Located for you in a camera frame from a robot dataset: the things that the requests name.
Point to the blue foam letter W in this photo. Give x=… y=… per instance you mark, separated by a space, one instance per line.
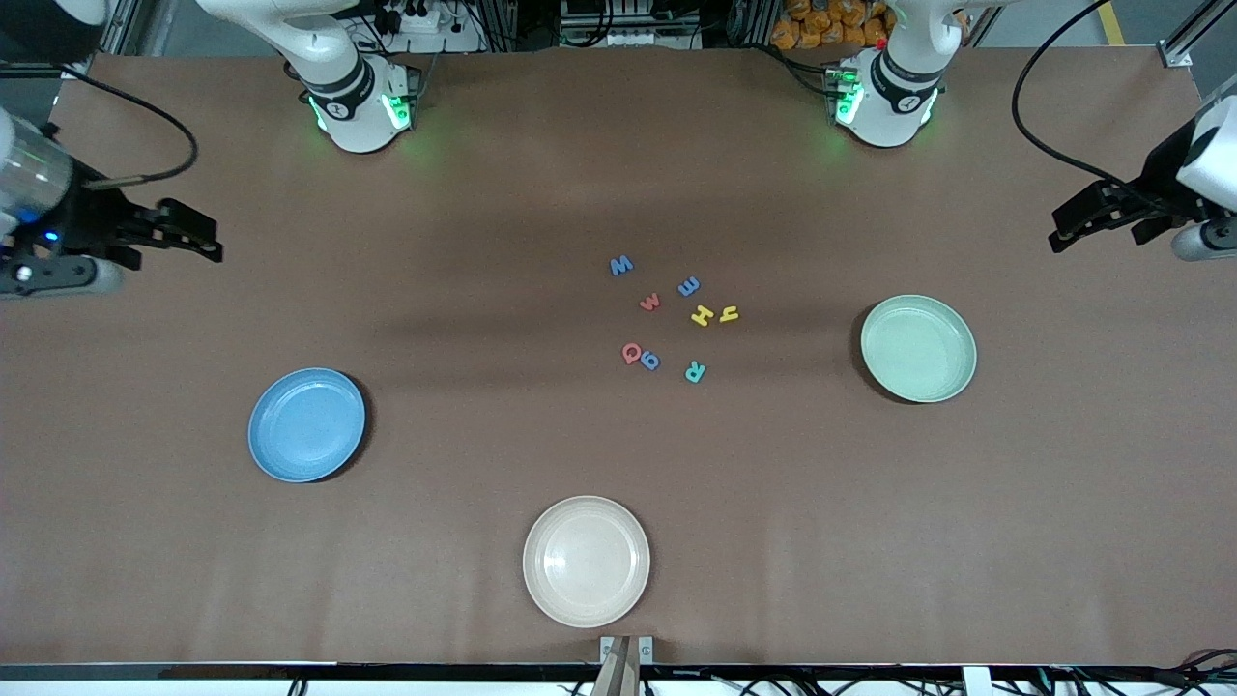
x=621 y=266

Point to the red lowercase foam letter w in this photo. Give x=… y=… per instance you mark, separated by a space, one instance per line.
x=649 y=303

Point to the beige plate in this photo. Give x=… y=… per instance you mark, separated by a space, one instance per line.
x=586 y=561

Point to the teal foam letter R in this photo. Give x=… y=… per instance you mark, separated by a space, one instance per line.
x=692 y=373

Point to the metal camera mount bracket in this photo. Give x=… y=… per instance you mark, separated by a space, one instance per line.
x=626 y=667

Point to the red uppercase foam letter Q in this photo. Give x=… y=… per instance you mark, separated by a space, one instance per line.
x=625 y=350

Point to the white power strip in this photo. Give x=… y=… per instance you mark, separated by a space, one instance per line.
x=440 y=41

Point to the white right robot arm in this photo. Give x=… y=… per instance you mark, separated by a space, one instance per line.
x=358 y=126

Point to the blue lowercase foam letter q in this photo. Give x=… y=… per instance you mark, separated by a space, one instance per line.
x=655 y=360

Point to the yellow uppercase foam letter H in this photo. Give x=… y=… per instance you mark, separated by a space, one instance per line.
x=703 y=316

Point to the blue plate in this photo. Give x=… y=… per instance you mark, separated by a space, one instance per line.
x=304 y=430

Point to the green plate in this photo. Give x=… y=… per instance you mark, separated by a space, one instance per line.
x=918 y=348

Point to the pile of orange objects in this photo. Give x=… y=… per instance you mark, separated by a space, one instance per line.
x=812 y=24

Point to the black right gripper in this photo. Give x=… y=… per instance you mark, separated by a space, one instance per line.
x=90 y=218

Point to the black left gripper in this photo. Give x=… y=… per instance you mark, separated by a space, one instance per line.
x=1159 y=181

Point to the blue foam letter E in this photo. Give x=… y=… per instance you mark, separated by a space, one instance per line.
x=688 y=287

